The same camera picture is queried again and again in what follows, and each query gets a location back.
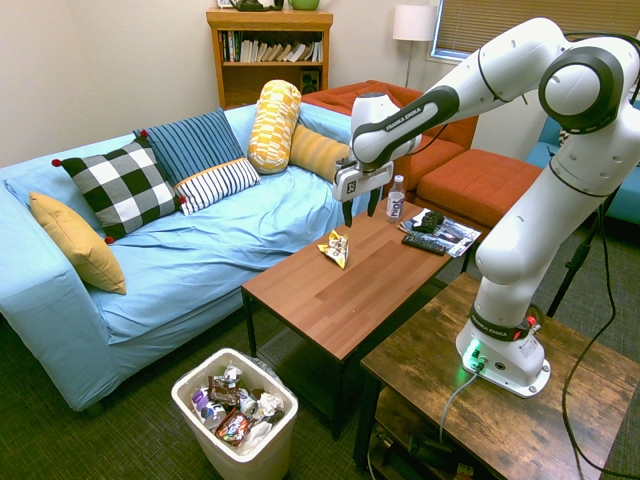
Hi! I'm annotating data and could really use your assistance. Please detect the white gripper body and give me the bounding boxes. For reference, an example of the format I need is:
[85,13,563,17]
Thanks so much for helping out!
[332,158,395,203]

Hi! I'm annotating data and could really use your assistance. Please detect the yellow chip bag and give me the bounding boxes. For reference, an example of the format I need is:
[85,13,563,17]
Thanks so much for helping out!
[317,228,350,271]

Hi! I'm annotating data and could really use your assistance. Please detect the white plastic trash bin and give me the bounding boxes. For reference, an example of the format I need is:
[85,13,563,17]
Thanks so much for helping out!
[170,347,300,480]

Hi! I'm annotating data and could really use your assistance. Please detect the clear plastic water bottle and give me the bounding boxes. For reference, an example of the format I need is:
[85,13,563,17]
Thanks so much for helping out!
[385,174,407,224]

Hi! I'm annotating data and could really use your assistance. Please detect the mustard striped pillow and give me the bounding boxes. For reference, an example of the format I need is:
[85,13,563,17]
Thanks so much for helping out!
[288,123,352,184]

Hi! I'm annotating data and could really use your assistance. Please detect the black game controller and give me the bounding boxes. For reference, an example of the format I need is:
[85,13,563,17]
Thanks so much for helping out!
[409,209,446,234]

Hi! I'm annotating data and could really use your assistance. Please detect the black remote control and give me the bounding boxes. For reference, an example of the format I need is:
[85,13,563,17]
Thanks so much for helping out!
[401,233,447,257]

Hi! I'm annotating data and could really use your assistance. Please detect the wooden coffee table black legs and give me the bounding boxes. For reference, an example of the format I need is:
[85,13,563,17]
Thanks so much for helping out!
[240,198,484,441]

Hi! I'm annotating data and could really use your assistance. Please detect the glossy magazine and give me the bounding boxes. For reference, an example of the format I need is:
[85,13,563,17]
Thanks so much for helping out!
[397,206,482,259]

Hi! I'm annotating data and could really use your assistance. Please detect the yellow white patterned bolster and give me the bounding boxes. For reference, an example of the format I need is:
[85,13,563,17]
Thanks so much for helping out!
[247,79,303,175]

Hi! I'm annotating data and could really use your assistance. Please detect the orange ottoman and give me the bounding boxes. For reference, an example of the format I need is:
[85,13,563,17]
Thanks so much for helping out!
[414,148,544,231]

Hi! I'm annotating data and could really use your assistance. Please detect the white navy striped pillow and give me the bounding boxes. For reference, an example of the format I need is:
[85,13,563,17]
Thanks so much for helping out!
[173,157,262,217]

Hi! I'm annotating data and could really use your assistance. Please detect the wooden bookshelf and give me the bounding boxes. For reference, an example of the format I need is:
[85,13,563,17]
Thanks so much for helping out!
[205,7,335,110]

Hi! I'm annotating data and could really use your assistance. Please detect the floor vent grille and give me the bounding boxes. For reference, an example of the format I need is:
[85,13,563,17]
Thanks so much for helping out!
[256,327,309,374]

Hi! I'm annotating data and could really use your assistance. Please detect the light blue sofa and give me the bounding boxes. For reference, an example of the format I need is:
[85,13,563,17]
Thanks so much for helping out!
[0,102,391,414]

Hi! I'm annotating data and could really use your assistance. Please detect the row of books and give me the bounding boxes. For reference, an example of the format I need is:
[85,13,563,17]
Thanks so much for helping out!
[221,30,325,64]

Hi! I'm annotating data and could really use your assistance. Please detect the blue striped pillow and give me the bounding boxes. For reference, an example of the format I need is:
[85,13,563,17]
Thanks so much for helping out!
[132,107,246,187]

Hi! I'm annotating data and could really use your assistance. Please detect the white shade floor lamp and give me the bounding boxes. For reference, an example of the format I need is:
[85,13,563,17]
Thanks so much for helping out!
[392,4,439,90]

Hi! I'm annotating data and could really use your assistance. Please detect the brown window blinds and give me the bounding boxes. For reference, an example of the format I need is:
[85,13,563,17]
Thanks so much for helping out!
[432,0,640,61]

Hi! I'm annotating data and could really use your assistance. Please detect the black white shelf ornament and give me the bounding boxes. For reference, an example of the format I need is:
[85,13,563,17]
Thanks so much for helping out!
[227,0,285,12]

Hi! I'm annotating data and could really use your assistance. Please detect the crumpled white paper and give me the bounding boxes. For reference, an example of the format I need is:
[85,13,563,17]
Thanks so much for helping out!
[256,392,285,419]

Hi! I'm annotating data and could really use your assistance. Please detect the black tripod stand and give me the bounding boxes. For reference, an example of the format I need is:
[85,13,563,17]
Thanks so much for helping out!
[546,187,621,319]

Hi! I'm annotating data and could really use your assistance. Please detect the brown candy wrapper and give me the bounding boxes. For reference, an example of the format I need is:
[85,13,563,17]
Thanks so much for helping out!
[207,373,242,406]

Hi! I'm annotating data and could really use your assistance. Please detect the black white checkered pillow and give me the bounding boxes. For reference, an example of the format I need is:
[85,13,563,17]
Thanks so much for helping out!
[51,129,187,245]

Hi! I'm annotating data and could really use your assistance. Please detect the purple capped plastic bottle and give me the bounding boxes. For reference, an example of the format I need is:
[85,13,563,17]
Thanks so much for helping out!
[192,388,227,430]

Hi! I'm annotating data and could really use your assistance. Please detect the red snack wrapper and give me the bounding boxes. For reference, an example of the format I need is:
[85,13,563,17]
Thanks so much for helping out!
[214,408,252,448]

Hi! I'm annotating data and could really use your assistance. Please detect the black device under table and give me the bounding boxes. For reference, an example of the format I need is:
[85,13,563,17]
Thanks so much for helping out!
[408,432,457,470]

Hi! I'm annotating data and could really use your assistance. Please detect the rustic brown side table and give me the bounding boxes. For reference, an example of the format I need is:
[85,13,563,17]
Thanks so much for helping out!
[352,272,640,480]

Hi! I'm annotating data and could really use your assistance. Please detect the plain mustard yellow pillow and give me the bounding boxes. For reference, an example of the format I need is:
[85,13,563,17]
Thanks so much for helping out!
[28,191,128,296]

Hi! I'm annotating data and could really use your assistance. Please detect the grey cable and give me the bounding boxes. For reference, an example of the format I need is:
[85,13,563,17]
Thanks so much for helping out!
[438,368,482,444]

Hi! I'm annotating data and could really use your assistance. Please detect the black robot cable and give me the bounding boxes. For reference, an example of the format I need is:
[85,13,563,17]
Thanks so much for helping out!
[559,30,640,476]

